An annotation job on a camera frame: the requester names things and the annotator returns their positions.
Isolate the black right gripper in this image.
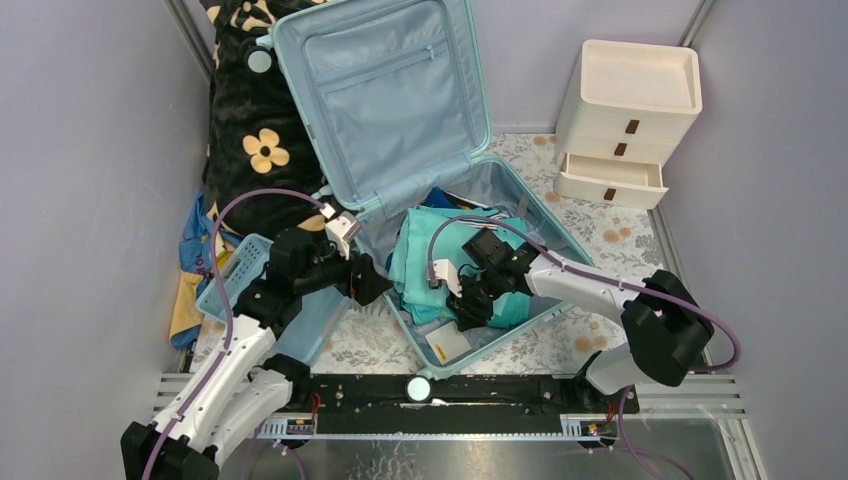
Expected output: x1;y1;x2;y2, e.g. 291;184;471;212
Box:
446;266;504;333

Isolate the black floral plush blanket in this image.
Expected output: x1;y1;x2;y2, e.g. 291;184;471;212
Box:
201;1;326;238

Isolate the light blue ribbed suitcase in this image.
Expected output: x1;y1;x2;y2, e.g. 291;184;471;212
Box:
243;0;598;404

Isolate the white three-drawer storage cabinet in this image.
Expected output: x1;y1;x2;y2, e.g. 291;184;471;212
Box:
554;39;703;210

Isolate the teal cloth top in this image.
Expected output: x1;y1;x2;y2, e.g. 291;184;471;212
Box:
389;207;483;325

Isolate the teal cloth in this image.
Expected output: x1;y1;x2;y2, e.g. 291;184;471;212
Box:
389;207;483;325
404;206;535;331

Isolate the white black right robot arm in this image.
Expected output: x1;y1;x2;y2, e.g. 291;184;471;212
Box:
431;229;715;412

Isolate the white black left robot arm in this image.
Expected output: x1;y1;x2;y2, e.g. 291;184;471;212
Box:
120;214;390;479

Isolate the light blue perforated plastic basket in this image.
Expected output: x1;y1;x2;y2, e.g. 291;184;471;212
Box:
196;234;353;366

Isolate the teal folded cloth bottom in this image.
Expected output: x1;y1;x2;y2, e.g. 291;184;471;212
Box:
404;206;535;331

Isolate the dark blue flat item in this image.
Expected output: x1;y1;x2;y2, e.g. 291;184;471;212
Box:
419;188;498;218

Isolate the floral patterned floor mat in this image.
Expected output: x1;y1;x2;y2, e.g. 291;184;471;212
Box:
312;134;663;374

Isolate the blue yellow cloth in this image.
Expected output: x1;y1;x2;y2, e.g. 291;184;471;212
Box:
169;192;217;350

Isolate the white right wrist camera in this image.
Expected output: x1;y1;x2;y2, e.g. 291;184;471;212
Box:
427;259;462;298

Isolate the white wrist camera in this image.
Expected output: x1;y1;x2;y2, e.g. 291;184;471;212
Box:
319;203;361;260
427;259;462;298

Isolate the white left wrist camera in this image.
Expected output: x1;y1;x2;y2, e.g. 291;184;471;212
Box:
319;203;361;260

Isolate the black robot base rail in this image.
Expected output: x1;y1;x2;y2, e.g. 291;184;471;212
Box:
258;374;640;447

